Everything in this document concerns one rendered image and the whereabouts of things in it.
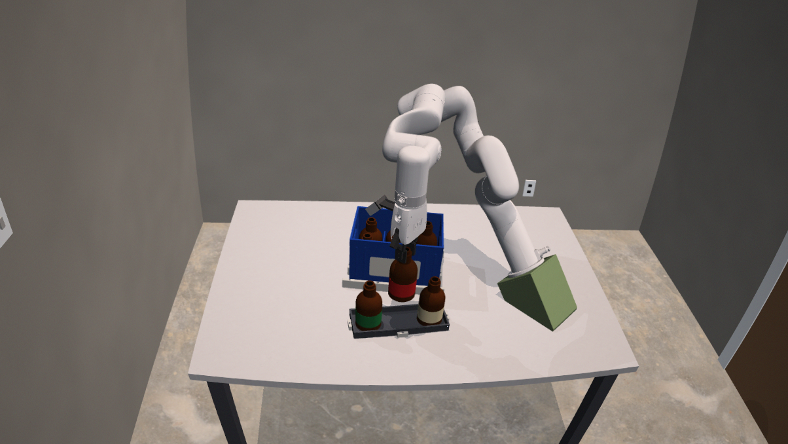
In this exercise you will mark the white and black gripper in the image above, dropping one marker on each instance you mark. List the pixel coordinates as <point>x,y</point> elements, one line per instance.
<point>407,224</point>

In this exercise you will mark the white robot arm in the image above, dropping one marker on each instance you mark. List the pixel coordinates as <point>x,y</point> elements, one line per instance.
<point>416,155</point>

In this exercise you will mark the blue crate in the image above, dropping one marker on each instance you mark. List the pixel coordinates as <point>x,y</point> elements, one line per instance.
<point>371,259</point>

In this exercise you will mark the brown bottle with green label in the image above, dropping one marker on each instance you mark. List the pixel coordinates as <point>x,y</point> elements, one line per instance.
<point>368,308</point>

